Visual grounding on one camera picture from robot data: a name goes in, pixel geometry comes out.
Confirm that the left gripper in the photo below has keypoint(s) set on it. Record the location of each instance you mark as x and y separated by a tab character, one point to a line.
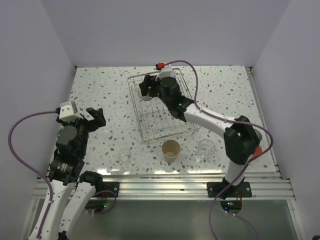
98	120

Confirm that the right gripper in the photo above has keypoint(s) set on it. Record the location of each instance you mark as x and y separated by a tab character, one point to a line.
148	82

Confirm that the metal-lined cup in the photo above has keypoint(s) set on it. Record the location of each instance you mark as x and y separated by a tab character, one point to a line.
144	98
259	135

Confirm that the lavender plastic cup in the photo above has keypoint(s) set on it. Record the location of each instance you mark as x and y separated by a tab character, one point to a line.
172	74

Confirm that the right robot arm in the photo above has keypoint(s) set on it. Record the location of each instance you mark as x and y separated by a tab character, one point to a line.
241	140

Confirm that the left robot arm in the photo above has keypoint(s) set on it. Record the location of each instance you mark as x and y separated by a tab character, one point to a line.
69	189

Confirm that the clear glass front left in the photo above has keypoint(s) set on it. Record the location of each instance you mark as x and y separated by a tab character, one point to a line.
125	157

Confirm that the clear glass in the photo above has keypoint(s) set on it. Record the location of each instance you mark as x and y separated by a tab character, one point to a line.
205	150
125	157

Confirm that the tan paper cup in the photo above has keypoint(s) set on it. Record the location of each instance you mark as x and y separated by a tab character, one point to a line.
170	150

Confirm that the clear glass front right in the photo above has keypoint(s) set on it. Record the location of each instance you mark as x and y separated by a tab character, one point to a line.
205	150

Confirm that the red plastic cup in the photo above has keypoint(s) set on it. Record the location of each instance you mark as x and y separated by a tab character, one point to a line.
258	151

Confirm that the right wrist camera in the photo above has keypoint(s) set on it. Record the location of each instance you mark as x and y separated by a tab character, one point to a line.
165	70

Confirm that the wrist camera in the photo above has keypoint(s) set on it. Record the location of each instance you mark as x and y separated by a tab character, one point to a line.
165	70
69	112

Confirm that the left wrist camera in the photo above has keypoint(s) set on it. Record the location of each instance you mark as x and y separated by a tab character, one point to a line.
69	112

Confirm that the wire dish rack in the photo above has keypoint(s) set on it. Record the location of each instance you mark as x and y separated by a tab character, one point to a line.
153	118

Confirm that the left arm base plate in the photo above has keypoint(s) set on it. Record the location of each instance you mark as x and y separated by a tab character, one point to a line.
110	190

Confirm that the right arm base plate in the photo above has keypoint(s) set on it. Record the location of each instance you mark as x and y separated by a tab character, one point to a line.
242	190

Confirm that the aluminium frame rail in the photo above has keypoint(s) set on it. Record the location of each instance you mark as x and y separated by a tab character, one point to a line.
263	186

